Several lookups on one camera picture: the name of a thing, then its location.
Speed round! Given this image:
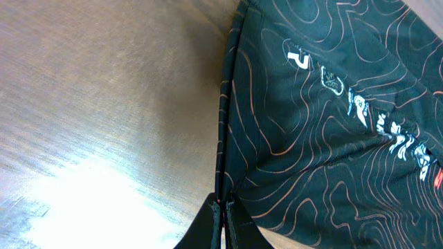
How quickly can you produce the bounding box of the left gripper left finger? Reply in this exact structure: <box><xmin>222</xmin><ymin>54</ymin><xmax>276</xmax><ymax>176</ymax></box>
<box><xmin>174</xmin><ymin>193</ymin><xmax>222</xmax><ymax>249</ymax></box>

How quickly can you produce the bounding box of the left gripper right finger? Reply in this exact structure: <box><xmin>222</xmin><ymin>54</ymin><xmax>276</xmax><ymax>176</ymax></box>
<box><xmin>224</xmin><ymin>194</ymin><xmax>273</xmax><ymax>249</ymax></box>

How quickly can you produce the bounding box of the black orange-patterned jersey shirt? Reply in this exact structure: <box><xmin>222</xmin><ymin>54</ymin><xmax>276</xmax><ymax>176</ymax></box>
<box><xmin>215</xmin><ymin>0</ymin><xmax>442</xmax><ymax>248</ymax></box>

